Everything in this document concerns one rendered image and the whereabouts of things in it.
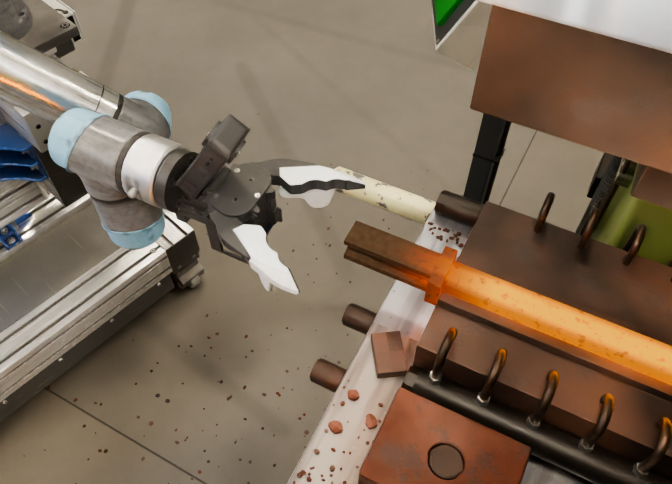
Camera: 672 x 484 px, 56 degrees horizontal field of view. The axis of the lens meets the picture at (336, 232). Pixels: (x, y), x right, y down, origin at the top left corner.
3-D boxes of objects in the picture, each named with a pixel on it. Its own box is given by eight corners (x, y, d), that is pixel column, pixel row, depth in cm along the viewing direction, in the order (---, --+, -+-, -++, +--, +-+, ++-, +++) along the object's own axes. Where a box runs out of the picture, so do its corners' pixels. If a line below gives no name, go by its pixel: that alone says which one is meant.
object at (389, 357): (370, 338, 66) (371, 332, 65) (399, 335, 66) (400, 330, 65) (377, 379, 63) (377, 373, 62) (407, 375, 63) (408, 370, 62)
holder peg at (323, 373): (309, 384, 69) (308, 374, 67) (320, 364, 70) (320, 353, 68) (342, 400, 68) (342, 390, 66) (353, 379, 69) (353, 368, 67)
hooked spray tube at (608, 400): (571, 455, 55) (596, 428, 49) (583, 413, 57) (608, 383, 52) (583, 461, 54) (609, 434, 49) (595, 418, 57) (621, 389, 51)
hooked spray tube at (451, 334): (425, 388, 58) (433, 357, 53) (441, 351, 61) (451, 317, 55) (435, 393, 58) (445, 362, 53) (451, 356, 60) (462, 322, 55)
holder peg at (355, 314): (340, 328, 73) (341, 316, 71) (351, 309, 75) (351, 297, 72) (372, 342, 72) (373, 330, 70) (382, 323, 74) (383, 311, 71)
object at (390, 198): (327, 195, 120) (326, 176, 115) (339, 177, 122) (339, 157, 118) (558, 285, 108) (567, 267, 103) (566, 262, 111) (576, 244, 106)
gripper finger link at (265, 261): (301, 315, 64) (265, 249, 69) (299, 284, 59) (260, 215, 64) (273, 328, 63) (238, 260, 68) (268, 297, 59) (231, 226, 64)
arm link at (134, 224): (174, 189, 90) (156, 133, 82) (164, 254, 84) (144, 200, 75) (118, 191, 90) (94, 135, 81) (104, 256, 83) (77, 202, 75)
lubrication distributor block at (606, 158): (585, 197, 95) (595, 177, 92) (595, 170, 99) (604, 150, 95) (606, 204, 94) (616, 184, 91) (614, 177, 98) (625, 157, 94)
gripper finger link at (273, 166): (314, 163, 71) (235, 173, 70) (314, 153, 70) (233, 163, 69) (321, 195, 68) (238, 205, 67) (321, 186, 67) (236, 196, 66)
